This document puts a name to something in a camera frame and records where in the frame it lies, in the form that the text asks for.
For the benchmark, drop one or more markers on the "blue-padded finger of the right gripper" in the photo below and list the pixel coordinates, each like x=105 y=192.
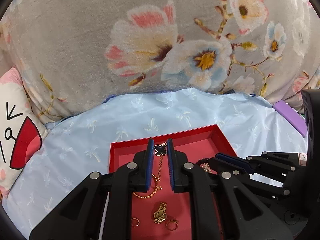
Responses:
x=220 y=166
x=239 y=162

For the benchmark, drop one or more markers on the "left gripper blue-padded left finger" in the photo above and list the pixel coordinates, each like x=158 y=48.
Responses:
x=100 y=207

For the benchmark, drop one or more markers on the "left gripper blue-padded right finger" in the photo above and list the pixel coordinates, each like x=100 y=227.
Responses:
x=221 y=207

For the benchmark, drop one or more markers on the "gold link wristwatch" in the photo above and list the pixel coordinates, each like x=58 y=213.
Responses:
x=160 y=214

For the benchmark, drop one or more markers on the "red shallow jewelry tray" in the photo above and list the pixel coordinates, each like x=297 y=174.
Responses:
x=198 y=143

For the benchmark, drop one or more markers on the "gold twisted bangle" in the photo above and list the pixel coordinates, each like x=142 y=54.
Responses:
x=155 y=188

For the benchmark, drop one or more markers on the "purple flat object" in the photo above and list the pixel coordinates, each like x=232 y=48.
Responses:
x=292 y=116

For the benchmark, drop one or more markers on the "light blue satin cloth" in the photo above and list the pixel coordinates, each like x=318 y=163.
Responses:
x=80 y=145

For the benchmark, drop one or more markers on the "white pink cat face pillow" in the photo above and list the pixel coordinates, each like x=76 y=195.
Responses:
x=21 y=131

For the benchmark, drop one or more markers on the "grey floral fleece blanket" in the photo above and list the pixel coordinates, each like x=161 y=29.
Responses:
x=73 y=55

